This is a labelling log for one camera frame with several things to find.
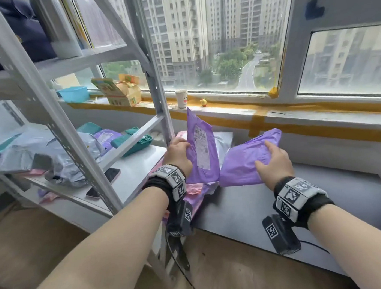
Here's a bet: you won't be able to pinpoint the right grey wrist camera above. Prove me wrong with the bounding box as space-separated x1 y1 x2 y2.
261 213 302 257

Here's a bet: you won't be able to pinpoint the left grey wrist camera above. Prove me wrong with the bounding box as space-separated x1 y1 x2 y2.
164 199 195 238

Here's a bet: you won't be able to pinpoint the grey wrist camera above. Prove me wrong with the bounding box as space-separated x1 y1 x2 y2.
261 213 302 257
164 199 195 238

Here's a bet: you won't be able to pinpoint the white framed window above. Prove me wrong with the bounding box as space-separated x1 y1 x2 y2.
49 0 381 119

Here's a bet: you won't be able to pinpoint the pink plastic package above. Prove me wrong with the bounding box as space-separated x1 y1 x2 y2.
38 191 60 204
21 168 47 178
146 129 204 199

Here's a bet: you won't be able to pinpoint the person's left hand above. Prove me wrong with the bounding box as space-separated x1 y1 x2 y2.
160 135 195 179

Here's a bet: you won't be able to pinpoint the thin colourful books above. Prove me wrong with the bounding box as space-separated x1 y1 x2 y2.
60 0 92 51

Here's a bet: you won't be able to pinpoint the colourful printed paper box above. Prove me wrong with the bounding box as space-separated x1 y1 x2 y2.
91 72 143 110

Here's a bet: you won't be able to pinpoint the blue tape patch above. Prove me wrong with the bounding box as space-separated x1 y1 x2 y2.
304 0 326 21

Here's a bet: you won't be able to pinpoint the clear grey plastic bag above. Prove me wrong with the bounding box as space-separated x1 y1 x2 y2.
41 130 108 190

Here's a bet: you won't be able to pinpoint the white radiator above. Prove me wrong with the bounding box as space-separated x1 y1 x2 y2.
151 130 167 149

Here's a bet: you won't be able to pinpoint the marker wristband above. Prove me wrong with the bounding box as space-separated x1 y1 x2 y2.
141 163 189 214
271 174 336 232

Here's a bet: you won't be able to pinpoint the white cylindrical canister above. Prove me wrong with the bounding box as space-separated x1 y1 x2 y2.
30 0 83 61

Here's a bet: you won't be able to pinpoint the person's left forearm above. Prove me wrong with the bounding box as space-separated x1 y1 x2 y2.
23 185 175 289

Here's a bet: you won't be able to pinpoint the right marker wristband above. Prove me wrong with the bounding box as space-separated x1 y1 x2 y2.
271 174 336 232

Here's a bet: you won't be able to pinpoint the white metal shelf rack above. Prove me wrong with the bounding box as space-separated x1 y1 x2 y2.
0 0 185 289

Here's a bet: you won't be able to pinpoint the grey-white mailer bag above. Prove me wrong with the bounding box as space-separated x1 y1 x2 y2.
214 130 236 167

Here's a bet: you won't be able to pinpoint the person's right forearm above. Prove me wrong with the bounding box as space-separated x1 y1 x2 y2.
307 200 381 289

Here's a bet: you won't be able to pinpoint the person's right hand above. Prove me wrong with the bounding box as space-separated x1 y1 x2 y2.
253 139 296 192

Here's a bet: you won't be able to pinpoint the left black camera cable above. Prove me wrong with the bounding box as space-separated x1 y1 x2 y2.
165 228 201 289

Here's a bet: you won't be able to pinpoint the dark blue fabric bag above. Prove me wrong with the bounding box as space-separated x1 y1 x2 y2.
0 0 58 74

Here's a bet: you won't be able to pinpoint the blue plastic basket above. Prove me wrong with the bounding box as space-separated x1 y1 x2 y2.
57 85 91 104

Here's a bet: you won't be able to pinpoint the black smartphone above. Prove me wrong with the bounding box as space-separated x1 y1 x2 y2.
84 167 123 200

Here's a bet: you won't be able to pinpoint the left marker wristband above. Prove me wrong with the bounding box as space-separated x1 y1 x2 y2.
141 163 189 214

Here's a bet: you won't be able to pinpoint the white paper cup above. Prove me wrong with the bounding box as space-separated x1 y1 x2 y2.
175 89 190 109

